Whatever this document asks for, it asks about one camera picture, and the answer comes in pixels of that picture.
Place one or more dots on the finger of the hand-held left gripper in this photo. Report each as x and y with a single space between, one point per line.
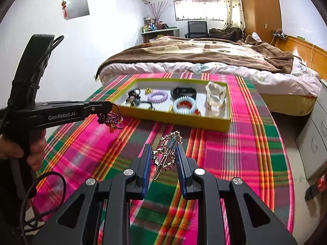
98 107

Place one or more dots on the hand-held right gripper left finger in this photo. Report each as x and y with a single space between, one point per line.
147 168

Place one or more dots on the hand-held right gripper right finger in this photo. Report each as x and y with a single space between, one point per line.
180 168

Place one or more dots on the yellow-green cardboard box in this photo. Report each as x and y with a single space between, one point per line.
178 119

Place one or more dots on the small gold clip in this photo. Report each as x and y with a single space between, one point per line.
149 90

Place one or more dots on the black smart band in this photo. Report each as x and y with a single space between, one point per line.
182 90

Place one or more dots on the person's left hand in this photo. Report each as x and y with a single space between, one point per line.
37 153

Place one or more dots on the pink green plaid cloth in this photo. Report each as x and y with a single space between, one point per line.
230 158

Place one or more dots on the clear gold hair claw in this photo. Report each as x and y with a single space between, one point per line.
216 107

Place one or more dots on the group of bottles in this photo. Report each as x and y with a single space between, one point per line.
150 26

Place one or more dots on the small desk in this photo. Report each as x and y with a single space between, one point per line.
158 32

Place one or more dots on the brown fleece blanket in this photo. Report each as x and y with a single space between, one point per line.
178 51

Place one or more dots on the red hanging ornament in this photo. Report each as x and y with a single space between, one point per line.
64 5

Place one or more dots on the vase with dry branches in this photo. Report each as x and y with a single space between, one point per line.
157 12

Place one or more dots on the bed with brown blanket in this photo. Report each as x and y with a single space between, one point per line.
268 81

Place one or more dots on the yellow bed mattress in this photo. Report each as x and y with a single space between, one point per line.
288 104

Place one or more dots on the black office chair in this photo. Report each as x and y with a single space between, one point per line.
196 28

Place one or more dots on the grey drawer cabinet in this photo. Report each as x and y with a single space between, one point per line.
311 137

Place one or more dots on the window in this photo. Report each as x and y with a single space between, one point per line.
199 10

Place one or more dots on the red and black object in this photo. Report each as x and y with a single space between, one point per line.
319 183

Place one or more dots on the dark brown cloth pile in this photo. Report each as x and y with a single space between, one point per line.
224 33

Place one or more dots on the power strip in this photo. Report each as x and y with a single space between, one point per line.
279 34

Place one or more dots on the patterned curtain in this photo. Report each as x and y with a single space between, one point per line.
231 0

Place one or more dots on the wooden headboard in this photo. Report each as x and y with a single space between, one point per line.
301 46

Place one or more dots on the wooden wardrobe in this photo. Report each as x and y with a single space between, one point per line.
260 5

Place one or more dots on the grey wall panel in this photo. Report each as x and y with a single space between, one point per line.
76 6

